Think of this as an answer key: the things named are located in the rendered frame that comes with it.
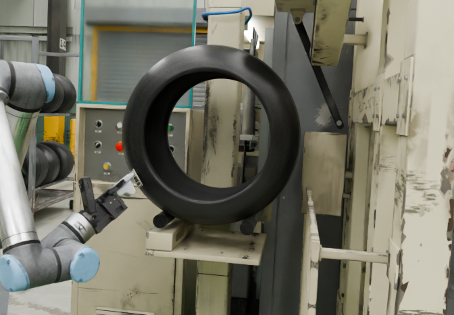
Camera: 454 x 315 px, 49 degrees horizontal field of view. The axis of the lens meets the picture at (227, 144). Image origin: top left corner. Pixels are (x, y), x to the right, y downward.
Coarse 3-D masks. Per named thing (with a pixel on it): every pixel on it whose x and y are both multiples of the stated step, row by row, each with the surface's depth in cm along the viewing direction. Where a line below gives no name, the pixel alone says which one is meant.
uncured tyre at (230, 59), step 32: (160, 64) 155; (192, 64) 151; (224, 64) 150; (256, 64) 151; (160, 96) 180; (288, 96) 152; (128, 128) 156; (160, 128) 182; (288, 128) 149; (128, 160) 158; (160, 160) 182; (288, 160) 151; (160, 192) 155; (192, 192) 181; (224, 192) 180; (256, 192) 151
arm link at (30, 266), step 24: (0, 72) 139; (0, 96) 137; (0, 120) 133; (0, 144) 130; (0, 168) 127; (0, 192) 125; (24, 192) 128; (0, 216) 123; (24, 216) 124; (24, 240) 121; (0, 264) 120; (24, 264) 118; (48, 264) 122; (24, 288) 119
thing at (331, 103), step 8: (296, 24) 178; (304, 32) 178; (304, 40) 178; (304, 48) 179; (320, 72) 178; (320, 80) 178; (320, 88) 179; (328, 88) 178; (328, 96) 178; (328, 104) 178; (336, 112) 178; (336, 120) 178
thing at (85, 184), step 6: (78, 180) 151; (84, 180) 147; (90, 180) 148; (84, 186) 147; (90, 186) 148; (84, 192) 147; (90, 192) 147; (84, 198) 147; (90, 198) 147; (84, 204) 148; (90, 204) 146; (84, 210) 148; (90, 210) 146; (96, 210) 147
